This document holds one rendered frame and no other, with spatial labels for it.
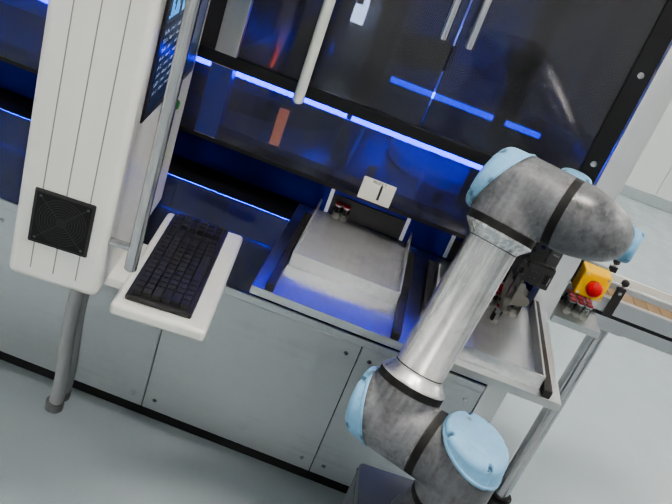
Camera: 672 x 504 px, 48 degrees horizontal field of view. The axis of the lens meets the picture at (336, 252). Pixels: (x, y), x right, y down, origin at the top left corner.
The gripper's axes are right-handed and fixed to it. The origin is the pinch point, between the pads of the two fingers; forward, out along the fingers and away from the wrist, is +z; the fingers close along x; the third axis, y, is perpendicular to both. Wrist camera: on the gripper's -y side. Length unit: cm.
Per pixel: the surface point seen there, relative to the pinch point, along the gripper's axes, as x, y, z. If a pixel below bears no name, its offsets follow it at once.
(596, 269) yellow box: 18.1, 22.0, -9.6
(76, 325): -7, -96, 46
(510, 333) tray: -2.5, 4.9, 5.3
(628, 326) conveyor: 27.1, 40.4, 5.9
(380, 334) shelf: -23.8, -25.1, 5.5
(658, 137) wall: 477, 168, 39
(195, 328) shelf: -35, -61, 13
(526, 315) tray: 9.6, 9.6, 5.3
